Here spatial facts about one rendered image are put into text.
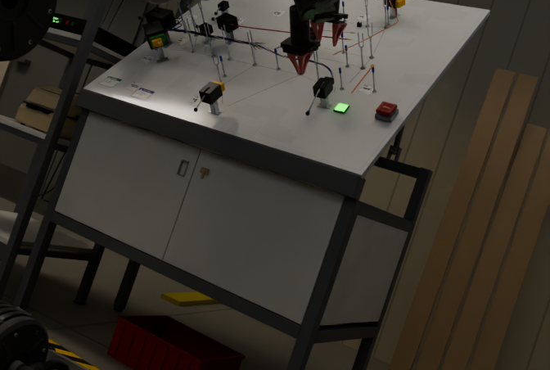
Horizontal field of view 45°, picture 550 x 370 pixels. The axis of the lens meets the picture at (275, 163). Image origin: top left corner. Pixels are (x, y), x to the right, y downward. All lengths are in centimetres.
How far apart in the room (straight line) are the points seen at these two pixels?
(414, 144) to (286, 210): 215
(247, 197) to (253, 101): 36
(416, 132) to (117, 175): 218
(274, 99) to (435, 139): 196
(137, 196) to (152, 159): 14
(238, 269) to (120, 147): 67
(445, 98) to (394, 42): 167
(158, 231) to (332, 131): 68
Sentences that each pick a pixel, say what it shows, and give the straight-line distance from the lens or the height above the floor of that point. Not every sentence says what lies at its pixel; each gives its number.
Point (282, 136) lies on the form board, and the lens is 209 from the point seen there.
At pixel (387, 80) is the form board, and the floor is 122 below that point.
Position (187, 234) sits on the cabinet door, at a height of 51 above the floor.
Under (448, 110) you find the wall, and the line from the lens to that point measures 410.
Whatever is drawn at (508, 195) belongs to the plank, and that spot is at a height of 111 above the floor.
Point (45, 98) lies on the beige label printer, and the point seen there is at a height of 79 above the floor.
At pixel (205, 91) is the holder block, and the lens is 220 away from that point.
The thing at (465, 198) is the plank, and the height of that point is 102.
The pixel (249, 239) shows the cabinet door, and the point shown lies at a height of 58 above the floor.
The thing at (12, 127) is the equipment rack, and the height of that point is 64.
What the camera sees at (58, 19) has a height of 110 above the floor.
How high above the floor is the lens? 76
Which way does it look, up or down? 2 degrees up
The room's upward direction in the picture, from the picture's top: 19 degrees clockwise
